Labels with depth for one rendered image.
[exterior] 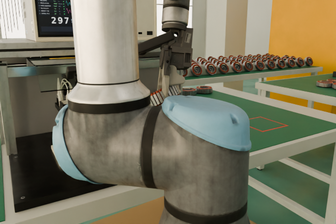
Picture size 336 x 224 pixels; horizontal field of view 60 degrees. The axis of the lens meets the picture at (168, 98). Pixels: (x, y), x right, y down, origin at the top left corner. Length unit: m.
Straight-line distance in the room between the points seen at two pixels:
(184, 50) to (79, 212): 0.48
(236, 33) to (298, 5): 1.03
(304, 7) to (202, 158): 4.23
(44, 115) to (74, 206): 0.52
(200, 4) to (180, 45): 8.25
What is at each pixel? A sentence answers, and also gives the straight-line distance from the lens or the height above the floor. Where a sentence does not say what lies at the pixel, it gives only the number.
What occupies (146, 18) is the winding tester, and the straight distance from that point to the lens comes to 1.14.
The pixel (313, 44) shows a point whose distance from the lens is 4.41.
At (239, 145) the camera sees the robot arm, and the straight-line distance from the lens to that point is 0.37.
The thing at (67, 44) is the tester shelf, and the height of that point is 1.11.
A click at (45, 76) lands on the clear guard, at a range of 0.78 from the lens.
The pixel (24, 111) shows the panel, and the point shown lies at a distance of 1.18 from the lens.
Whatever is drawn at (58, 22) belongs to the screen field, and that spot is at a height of 1.18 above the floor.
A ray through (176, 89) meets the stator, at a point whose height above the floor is 1.00.
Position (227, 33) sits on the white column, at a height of 1.12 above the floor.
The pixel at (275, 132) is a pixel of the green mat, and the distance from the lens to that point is 1.26.
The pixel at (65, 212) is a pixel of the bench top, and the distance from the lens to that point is 0.76.
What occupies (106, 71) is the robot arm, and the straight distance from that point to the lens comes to 0.38.
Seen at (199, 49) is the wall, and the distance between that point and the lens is 9.05.
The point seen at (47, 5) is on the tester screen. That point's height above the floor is 1.23.
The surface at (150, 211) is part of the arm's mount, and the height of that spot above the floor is 0.82.
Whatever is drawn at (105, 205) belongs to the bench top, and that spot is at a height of 0.73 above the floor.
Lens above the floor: 1.15
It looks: 13 degrees down
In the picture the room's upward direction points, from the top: straight up
